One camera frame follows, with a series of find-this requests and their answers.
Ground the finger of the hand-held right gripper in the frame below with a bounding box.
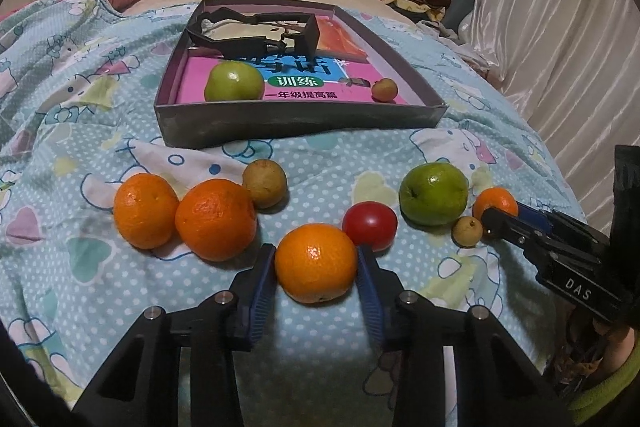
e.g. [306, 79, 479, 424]
[481, 208, 543, 258]
[516, 202, 557, 234]

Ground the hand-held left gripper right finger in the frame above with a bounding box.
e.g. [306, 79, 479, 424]
[356, 246, 573, 427]

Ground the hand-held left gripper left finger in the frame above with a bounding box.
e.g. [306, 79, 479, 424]
[75, 243, 278, 427]

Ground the small orange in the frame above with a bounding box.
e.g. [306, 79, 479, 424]
[472, 187, 519, 223]

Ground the smooth round orange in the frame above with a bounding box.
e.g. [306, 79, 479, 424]
[274, 224, 359, 304]

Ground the dark green jujube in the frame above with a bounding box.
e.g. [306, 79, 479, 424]
[398, 163, 469, 228]

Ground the large dimpled orange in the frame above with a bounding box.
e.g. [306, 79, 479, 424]
[174, 179, 258, 263]

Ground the medium orange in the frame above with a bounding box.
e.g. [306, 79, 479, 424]
[114, 173, 180, 250]

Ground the grey cardboard box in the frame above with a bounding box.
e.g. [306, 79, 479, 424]
[153, 0, 448, 150]

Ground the person's right forearm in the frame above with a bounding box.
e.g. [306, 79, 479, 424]
[567, 322, 640, 414]

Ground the small tan longan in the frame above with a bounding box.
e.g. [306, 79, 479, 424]
[451, 216, 483, 249]

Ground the red tomato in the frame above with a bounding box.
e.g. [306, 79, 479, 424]
[342, 202, 399, 253]

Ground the large tan longan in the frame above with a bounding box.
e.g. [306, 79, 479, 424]
[242, 159, 289, 210]

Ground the small reddish jujube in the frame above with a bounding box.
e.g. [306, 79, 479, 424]
[372, 78, 399, 102]

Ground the white satin curtain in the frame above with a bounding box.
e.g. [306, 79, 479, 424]
[460, 0, 640, 228]

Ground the white grey crumpled cloth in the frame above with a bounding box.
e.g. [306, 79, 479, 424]
[417, 21, 458, 40]

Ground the pale green jujube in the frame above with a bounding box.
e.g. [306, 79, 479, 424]
[204, 61, 264, 102]

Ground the pink book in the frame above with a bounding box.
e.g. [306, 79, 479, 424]
[176, 52, 396, 105]

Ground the blue grey cushion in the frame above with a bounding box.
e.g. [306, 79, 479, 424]
[440, 0, 476, 32]

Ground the cat printed blue blanket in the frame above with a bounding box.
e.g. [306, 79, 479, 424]
[0, 0, 586, 427]

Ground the orange cream book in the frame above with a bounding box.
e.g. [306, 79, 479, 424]
[200, 13, 371, 62]

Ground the black strap frame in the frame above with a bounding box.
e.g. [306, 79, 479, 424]
[186, 7, 321, 60]

